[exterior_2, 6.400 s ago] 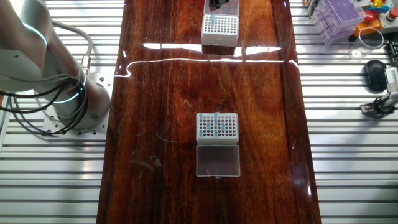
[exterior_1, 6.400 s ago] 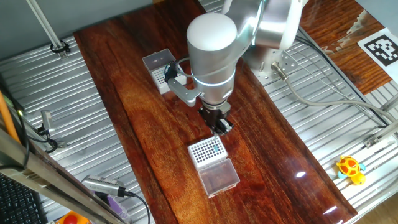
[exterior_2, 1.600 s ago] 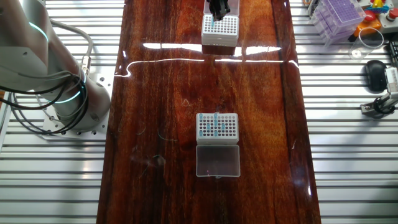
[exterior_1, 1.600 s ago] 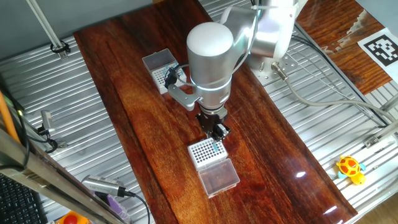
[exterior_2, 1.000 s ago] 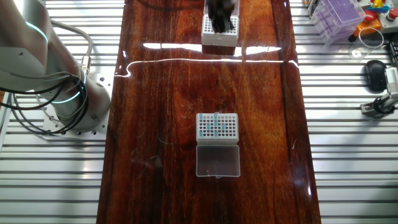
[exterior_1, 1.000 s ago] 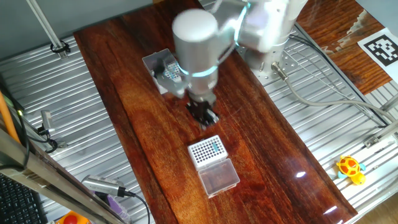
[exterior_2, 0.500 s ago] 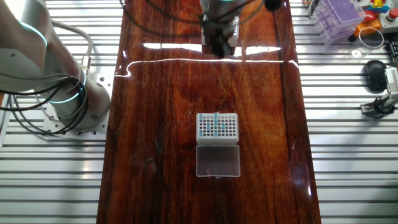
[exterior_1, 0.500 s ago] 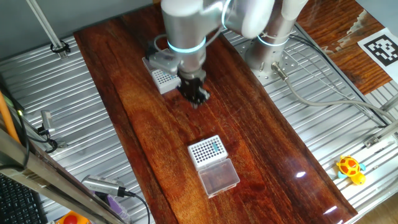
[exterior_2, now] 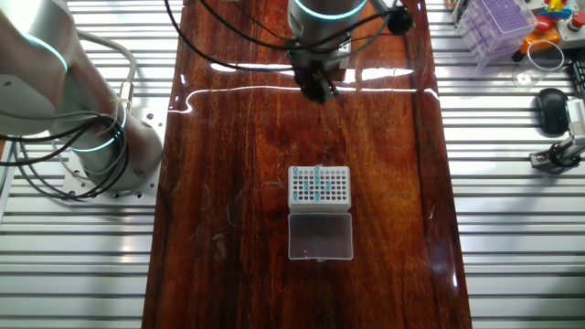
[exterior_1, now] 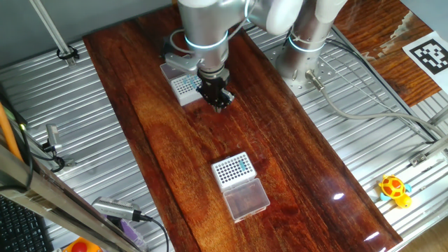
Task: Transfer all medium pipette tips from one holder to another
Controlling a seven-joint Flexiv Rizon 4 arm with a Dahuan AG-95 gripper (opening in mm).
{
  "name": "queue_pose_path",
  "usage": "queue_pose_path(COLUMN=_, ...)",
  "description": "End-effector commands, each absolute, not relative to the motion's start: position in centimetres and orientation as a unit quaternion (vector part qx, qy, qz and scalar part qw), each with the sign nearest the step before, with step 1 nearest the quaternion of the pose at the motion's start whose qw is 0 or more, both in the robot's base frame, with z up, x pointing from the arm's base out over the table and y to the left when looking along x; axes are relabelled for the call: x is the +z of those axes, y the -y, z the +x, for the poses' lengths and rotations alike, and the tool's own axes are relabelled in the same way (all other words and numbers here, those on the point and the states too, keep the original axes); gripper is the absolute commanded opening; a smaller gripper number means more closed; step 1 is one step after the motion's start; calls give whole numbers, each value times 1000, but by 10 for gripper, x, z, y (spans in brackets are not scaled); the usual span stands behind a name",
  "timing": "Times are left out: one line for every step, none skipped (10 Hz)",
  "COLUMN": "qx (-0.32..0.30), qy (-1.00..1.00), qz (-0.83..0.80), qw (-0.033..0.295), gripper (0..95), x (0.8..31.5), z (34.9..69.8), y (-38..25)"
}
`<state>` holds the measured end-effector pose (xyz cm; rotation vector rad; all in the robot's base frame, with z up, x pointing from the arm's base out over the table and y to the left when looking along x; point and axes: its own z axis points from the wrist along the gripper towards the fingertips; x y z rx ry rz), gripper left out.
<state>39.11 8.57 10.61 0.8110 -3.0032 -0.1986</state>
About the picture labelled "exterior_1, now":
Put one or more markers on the worn brown wooden board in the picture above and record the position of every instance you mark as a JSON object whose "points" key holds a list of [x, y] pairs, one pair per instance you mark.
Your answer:
{"points": [[402, 77]]}

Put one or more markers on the black pole clamp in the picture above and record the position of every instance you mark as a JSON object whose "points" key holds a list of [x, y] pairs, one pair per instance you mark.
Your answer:
{"points": [[68, 55]]}

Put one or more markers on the black keyboard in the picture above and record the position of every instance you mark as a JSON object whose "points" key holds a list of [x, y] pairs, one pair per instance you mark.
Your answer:
{"points": [[21, 227]]}

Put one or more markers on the silver depth camera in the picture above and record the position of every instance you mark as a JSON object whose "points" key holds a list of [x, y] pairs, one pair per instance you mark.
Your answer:
{"points": [[115, 209]]}

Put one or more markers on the large brown wooden board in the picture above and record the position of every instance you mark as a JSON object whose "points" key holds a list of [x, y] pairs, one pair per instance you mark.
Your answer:
{"points": [[196, 157]]}

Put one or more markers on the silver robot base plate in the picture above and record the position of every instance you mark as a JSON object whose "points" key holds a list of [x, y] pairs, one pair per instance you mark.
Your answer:
{"points": [[325, 70]]}

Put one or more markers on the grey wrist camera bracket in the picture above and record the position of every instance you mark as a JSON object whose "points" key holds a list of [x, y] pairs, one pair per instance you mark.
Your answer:
{"points": [[182, 62]]}

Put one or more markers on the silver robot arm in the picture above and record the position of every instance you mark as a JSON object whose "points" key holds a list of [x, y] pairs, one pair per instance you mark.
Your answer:
{"points": [[206, 24]]}

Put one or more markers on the aluminium profile bracket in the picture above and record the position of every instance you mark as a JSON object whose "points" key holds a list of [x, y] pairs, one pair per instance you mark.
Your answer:
{"points": [[430, 150]]}

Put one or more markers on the yellow orange toy turtle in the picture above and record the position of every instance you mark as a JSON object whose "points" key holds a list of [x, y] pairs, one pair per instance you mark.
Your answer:
{"points": [[393, 189]]}

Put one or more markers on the purple pipette tip box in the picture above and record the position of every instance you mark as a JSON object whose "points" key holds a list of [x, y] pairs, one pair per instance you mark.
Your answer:
{"points": [[134, 234]]}

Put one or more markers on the small silver mounted camera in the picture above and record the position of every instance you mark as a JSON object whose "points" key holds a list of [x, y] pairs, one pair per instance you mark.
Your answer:
{"points": [[53, 136]]}

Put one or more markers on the steel frame beam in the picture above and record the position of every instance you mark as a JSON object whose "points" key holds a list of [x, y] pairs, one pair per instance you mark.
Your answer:
{"points": [[52, 199]]}

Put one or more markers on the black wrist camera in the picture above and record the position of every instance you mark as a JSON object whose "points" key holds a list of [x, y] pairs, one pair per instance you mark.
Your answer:
{"points": [[166, 47]]}

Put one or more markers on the orange tube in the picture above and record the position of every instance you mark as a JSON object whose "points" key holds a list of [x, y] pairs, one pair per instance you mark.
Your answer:
{"points": [[8, 136]]}

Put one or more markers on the aluminium pole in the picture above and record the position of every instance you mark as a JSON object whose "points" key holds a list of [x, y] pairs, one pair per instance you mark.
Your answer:
{"points": [[52, 31]]}

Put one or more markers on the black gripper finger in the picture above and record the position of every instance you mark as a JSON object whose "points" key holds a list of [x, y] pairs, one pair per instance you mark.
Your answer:
{"points": [[227, 99], [213, 103]]}

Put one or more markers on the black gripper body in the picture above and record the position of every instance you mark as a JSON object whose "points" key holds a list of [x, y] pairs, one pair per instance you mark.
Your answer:
{"points": [[211, 87]]}

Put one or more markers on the white pipette tip holder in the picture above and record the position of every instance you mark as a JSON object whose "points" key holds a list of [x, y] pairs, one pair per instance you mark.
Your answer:
{"points": [[245, 199], [182, 92]]}

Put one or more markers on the orange box red button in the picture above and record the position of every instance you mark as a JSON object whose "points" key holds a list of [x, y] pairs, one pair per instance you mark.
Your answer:
{"points": [[80, 246]]}

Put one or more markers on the white fiducial tag paper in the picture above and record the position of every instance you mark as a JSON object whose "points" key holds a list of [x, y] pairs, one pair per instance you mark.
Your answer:
{"points": [[430, 56]]}

